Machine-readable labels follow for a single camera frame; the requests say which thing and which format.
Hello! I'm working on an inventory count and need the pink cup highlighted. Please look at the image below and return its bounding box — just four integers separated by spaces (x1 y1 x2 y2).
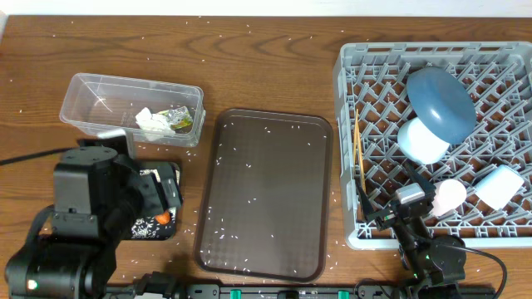
430 179 467 217

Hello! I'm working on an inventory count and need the large blue plate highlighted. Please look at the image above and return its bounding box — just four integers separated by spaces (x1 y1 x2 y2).
406 67 476 145

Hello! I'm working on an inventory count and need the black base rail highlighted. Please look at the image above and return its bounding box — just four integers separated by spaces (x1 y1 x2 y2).
103 272 498 299

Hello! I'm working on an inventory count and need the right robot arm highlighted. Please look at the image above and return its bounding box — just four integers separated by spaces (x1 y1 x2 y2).
356 164 466 298

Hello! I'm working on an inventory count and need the light blue rice bowl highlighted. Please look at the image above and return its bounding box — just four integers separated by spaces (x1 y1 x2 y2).
397 118 450 164

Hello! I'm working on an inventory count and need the orange carrot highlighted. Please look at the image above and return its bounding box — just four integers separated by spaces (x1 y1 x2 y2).
155 211 171 225

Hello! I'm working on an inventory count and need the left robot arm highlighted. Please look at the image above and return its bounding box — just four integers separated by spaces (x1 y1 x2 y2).
5 146 182 298

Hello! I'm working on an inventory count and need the brown serving tray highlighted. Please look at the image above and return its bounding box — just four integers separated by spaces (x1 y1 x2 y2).
194 109 333 283

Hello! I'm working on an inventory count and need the light blue cup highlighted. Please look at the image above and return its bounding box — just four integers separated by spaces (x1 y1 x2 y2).
475 165 525 210

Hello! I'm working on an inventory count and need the black waste tray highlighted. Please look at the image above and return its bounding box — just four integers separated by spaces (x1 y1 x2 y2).
131 160 183 241

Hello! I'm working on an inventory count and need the clear plastic bin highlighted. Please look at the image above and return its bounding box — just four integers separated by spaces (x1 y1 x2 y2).
59 73 205 147

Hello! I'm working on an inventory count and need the wooden chopstick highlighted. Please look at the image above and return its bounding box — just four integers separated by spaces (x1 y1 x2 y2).
358 116 366 192
353 109 359 166

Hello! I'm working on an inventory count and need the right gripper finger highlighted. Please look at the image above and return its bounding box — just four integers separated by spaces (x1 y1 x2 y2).
355 181 375 223
404 162 436 195

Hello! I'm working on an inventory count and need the green snack wrapper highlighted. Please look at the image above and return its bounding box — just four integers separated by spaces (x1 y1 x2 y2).
156 106 194 133

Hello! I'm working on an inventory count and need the white napkin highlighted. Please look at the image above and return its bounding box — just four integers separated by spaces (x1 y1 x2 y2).
135 107 175 141

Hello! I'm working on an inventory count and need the grey dishwasher rack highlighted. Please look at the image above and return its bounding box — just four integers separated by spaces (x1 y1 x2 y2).
332 42 531 250

